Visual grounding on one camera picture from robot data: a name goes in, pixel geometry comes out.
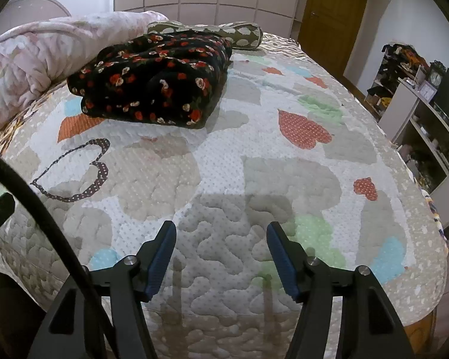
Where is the heart-patterned quilted bedspread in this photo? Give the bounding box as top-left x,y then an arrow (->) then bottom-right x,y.
0,37 -> 448,359

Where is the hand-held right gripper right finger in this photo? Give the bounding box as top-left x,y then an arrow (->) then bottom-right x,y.
266,221 -> 415,359

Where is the dark table clock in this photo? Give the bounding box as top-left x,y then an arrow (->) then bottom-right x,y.
427,62 -> 448,92

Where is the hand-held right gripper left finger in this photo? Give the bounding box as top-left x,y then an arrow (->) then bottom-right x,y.
38,220 -> 178,359

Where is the rounded pale headboard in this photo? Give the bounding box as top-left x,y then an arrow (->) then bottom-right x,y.
0,0 -> 74,28

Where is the olive polka-dot pillow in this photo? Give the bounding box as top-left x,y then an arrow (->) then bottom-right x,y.
146,20 -> 263,51

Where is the cluttered white shelf unit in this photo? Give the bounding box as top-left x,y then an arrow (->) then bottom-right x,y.
365,43 -> 449,229

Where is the thick black cable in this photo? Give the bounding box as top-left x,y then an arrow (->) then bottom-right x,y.
0,150 -> 116,359

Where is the brown wooden door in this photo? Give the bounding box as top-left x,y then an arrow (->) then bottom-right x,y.
297,0 -> 371,79

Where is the pink quilted blanket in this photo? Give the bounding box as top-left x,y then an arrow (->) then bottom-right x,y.
0,10 -> 170,143

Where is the black floral garment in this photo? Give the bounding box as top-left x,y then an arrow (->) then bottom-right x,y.
66,32 -> 233,130

